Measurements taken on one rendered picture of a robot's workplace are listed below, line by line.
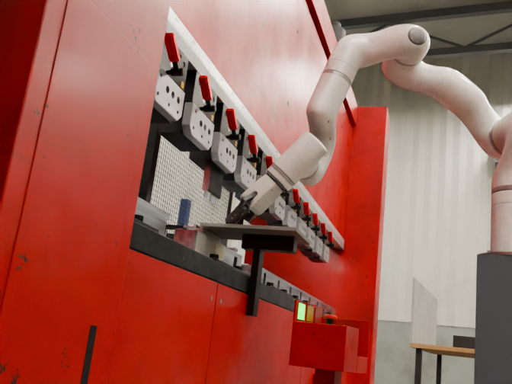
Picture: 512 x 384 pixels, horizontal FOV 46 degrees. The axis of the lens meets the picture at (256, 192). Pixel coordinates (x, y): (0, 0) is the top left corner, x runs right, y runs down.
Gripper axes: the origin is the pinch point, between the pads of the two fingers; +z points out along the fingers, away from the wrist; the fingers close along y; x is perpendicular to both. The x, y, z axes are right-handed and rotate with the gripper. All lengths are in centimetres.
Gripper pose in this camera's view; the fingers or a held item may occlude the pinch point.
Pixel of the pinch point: (236, 221)
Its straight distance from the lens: 166.3
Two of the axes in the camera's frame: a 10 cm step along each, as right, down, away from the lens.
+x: 6.5, 6.6, -3.8
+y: -2.7, -2.7, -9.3
